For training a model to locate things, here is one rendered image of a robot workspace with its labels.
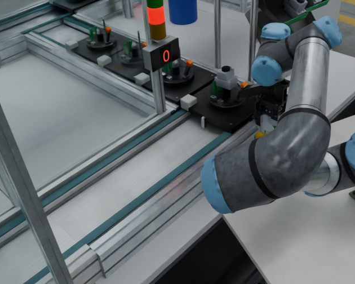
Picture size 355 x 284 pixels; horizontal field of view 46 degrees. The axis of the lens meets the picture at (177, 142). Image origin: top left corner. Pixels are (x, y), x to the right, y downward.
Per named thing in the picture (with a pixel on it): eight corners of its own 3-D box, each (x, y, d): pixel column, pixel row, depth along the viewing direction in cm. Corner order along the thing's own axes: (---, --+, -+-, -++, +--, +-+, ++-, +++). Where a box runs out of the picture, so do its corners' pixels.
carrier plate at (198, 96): (273, 101, 154) (274, 97, 152) (231, 133, 141) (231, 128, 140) (222, 80, 167) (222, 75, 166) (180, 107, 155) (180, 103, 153)
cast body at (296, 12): (302, 17, 151) (311, 1, 145) (294, 21, 149) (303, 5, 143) (288, 1, 153) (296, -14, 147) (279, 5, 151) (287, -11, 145)
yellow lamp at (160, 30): (169, 35, 131) (168, 20, 128) (158, 41, 129) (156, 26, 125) (158, 31, 134) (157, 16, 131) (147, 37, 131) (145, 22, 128)
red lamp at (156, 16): (168, 20, 128) (167, 4, 125) (156, 26, 125) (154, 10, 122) (156, 16, 131) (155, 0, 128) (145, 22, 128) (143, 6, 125)
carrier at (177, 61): (219, 79, 168) (219, 50, 160) (177, 106, 156) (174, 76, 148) (176, 61, 182) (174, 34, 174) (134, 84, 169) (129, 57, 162)
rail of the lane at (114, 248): (292, 121, 158) (296, 97, 151) (106, 278, 112) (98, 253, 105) (280, 116, 162) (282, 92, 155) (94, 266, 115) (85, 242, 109)
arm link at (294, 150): (309, 147, 63) (323, 0, 97) (249, 169, 70) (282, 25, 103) (347, 194, 68) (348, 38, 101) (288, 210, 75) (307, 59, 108)
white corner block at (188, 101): (198, 106, 155) (197, 97, 152) (189, 112, 152) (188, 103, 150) (188, 102, 157) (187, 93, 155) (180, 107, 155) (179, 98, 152)
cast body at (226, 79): (238, 85, 148) (236, 66, 144) (230, 90, 146) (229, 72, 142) (219, 79, 153) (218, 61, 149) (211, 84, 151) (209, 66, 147)
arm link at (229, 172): (372, 183, 111) (266, 201, 70) (320, 198, 120) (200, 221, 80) (356, 140, 114) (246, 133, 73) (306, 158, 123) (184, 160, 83)
